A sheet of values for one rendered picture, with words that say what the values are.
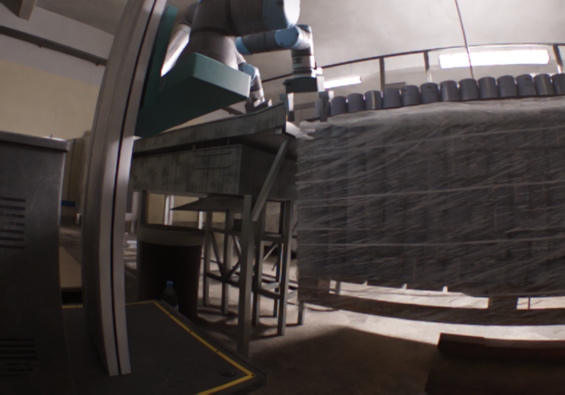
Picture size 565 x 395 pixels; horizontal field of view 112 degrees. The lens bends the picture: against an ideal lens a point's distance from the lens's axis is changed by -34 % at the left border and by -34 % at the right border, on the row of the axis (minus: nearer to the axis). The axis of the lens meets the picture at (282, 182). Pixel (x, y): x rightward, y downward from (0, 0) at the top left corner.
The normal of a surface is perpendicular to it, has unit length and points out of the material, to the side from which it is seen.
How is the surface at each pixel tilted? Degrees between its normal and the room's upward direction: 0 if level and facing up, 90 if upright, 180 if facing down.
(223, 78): 90
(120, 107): 90
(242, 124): 90
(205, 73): 90
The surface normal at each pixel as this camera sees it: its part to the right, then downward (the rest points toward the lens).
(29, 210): 0.73, -0.01
